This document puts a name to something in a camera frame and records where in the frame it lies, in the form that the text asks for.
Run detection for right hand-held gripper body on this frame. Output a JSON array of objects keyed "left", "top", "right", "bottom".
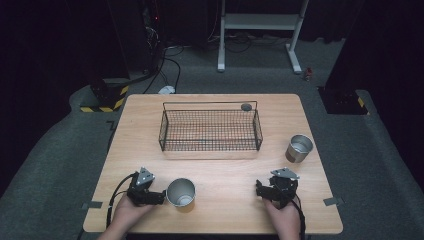
[{"left": 268, "top": 167, "right": 300, "bottom": 209}]

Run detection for dark equipment rack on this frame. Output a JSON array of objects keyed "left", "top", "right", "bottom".
[{"left": 138, "top": 0, "right": 168, "bottom": 74}]

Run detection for black wire basket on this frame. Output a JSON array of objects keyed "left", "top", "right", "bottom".
[{"left": 158, "top": 100, "right": 264, "bottom": 153}]

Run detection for grey tape piece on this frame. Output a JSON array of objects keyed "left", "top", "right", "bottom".
[
  {"left": 323, "top": 196, "right": 344, "bottom": 207},
  {"left": 81, "top": 200, "right": 104, "bottom": 210}
]

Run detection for steel cup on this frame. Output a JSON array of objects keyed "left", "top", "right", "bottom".
[
  {"left": 165, "top": 178, "right": 197, "bottom": 208},
  {"left": 285, "top": 134, "right": 314, "bottom": 164}
]

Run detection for right hand-held gripper black cable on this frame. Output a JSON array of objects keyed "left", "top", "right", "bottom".
[{"left": 289, "top": 197, "right": 307, "bottom": 240}]

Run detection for black floor cable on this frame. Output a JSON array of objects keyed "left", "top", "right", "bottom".
[
  {"left": 143, "top": 46, "right": 168, "bottom": 95},
  {"left": 163, "top": 57, "right": 182, "bottom": 93}
]

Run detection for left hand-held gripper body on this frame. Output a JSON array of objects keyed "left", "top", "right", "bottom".
[{"left": 126, "top": 167, "right": 156, "bottom": 206}]

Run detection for left hand-held gripper black cable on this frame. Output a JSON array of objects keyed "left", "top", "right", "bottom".
[{"left": 105, "top": 172, "right": 138, "bottom": 231}]

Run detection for bundle of black cables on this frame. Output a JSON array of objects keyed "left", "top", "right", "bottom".
[{"left": 206, "top": 31, "right": 291, "bottom": 54}]

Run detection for person's left hand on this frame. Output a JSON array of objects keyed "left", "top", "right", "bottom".
[{"left": 112, "top": 194, "right": 156, "bottom": 232}]

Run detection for person's right hand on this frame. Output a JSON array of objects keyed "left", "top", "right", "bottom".
[{"left": 263, "top": 198, "right": 302, "bottom": 234}]

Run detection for black base with yellow stripes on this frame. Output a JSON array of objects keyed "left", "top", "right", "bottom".
[
  {"left": 79, "top": 78, "right": 130, "bottom": 114},
  {"left": 318, "top": 86, "right": 371, "bottom": 116}
]

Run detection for white metal stand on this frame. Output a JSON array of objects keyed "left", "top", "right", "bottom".
[{"left": 217, "top": 0, "right": 310, "bottom": 75}]

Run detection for hand-held gripper black cable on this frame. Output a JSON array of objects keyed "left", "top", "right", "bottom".
[
  {"left": 289, "top": 197, "right": 307, "bottom": 240},
  {"left": 105, "top": 172, "right": 138, "bottom": 231}
]

